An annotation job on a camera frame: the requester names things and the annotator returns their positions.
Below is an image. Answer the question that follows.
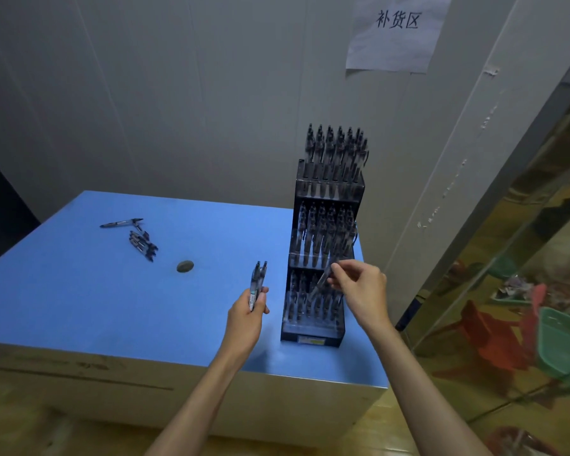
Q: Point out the person's left forearm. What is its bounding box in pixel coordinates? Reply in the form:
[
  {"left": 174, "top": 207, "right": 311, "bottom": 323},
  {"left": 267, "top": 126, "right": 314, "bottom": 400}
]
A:
[{"left": 144, "top": 346, "right": 249, "bottom": 456}]

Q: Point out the person's right hand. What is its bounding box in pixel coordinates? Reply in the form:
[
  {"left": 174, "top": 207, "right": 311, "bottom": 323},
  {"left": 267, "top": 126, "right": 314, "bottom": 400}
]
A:
[{"left": 326, "top": 259, "right": 395, "bottom": 336}]

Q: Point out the red plastic stool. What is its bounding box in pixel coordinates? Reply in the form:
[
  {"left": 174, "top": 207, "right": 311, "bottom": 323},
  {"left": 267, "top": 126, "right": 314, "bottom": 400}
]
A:
[{"left": 460, "top": 283, "right": 547, "bottom": 372}]

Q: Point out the pile of black pens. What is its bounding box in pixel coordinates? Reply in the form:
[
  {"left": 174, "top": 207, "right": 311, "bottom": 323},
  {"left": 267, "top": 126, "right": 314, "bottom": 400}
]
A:
[{"left": 129, "top": 238, "right": 155, "bottom": 263}]

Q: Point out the white paper wall sign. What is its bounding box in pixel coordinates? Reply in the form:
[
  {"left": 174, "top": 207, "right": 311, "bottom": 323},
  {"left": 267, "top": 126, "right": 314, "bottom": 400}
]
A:
[{"left": 345, "top": 0, "right": 453, "bottom": 75}]

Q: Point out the person's left hand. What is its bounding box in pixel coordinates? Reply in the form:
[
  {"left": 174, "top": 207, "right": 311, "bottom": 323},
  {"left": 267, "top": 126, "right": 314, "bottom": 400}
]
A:
[{"left": 220, "top": 286, "right": 270, "bottom": 362}]

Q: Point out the cluster of grey pens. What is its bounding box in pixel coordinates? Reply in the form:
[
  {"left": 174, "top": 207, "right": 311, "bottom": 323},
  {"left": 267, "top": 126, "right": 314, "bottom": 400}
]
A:
[{"left": 284, "top": 123, "right": 371, "bottom": 326}]

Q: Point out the blue table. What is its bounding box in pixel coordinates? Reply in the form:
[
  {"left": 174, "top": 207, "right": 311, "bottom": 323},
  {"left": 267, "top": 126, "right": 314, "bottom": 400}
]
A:
[{"left": 0, "top": 190, "right": 390, "bottom": 389}]

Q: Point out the red plastic bucket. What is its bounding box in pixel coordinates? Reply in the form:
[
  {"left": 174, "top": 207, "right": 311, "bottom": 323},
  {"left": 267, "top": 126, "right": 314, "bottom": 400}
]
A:
[{"left": 484, "top": 424, "right": 548, "bottom": 456}]

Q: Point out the black shelf unit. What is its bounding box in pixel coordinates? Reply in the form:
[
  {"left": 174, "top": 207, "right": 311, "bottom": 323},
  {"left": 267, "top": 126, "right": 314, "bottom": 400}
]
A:
[{"left": 0, "top": 146, "right": 41, "bottom": 272}]

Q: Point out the person's right forearm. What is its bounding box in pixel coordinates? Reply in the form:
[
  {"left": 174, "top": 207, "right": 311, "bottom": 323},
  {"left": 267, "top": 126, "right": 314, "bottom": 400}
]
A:
[{"left": 370, "top": 322, "right": 493, "bottom": 456}]

